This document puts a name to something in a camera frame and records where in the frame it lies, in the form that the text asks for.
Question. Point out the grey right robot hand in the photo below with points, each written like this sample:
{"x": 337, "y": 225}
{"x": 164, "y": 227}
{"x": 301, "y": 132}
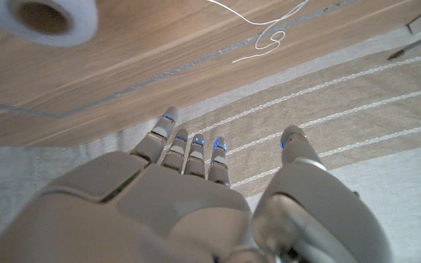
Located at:
{"x": 141, "y": 212}

